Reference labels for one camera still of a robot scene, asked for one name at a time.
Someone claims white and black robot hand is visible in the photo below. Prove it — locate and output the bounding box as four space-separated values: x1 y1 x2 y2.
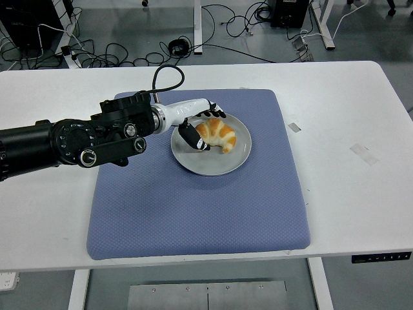
161 98 227 152

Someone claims golden croissant bread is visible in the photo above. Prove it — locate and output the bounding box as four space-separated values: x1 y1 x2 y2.
195 118 237 154

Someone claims round grey plate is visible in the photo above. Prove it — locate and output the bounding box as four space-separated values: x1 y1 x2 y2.
170 110 252 177

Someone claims white background desk leg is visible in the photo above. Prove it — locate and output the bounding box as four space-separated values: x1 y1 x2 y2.
309 0 336 50
51 0 81 69
192 0 203 55

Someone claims blue quilted mat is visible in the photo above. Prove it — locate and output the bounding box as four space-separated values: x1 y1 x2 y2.
86 88 312 261

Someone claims black power adapter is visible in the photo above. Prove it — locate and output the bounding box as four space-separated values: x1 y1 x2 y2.
61 46 79 62

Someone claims black equipment box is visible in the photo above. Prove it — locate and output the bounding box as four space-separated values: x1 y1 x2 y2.
270 0 310 29

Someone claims black computer tower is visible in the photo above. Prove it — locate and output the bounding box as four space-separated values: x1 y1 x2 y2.
0 0 74 57

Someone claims grey metal plate with screws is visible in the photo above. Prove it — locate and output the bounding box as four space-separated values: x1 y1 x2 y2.
128 280 287 310

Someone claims large grey tape piece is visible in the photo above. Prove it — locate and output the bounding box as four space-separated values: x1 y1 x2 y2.
348 142 381 166

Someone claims white table leg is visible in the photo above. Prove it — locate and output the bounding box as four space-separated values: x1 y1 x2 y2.
68 269 91 310
307 257 335 310

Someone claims white power strip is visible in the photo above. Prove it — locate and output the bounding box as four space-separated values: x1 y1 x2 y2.
0 272 19 293

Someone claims black table control panel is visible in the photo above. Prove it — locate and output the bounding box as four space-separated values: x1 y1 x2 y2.
350 251 413 264

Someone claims coiled black cable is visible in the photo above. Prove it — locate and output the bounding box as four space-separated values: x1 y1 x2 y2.
167 37 191 58

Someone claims long black floor cable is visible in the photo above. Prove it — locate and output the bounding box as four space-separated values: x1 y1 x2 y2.
189 44 276 63

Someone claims white floor cable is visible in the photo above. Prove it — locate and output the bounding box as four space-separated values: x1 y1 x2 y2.
299 0 368 39

